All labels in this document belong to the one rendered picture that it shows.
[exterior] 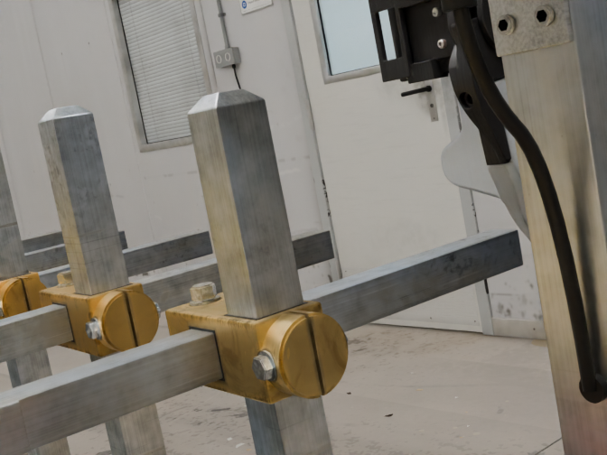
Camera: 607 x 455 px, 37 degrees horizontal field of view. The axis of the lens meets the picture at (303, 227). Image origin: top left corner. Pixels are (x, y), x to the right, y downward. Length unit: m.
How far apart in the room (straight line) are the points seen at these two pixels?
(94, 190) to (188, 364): 0.24
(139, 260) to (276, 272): 0.57
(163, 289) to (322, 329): 0.33
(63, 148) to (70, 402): 0.27
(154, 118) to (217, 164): 5.16
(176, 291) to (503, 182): 0.44
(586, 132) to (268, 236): 0.25
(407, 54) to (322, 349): 0.18
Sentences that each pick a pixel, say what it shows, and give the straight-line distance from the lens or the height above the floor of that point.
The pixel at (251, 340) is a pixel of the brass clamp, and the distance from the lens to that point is 0.54.
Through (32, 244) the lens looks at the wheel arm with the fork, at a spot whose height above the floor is 0.95.
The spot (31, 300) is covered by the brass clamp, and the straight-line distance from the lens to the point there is 0.98.
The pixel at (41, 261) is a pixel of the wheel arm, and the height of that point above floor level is 0.95.
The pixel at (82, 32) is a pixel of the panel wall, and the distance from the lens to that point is 6.23.
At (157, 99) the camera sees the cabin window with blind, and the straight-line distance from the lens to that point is 5.63.
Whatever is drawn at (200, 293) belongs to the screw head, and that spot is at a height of 0.98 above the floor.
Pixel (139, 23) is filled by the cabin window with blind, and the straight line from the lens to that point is 5.69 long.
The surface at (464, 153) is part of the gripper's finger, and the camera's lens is 0.49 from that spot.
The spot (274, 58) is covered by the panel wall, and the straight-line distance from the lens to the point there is 4.63.
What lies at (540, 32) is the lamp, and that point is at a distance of 0.35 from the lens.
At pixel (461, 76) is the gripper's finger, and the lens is 0.45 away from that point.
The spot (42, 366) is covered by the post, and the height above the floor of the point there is 0.87.
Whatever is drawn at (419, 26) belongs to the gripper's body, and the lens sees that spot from 0.49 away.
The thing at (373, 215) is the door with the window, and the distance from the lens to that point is 4.29.
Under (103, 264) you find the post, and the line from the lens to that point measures 0.77.
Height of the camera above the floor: 1.09
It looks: 7 degrees down
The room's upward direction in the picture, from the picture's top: 11 degrees counter-clockwise
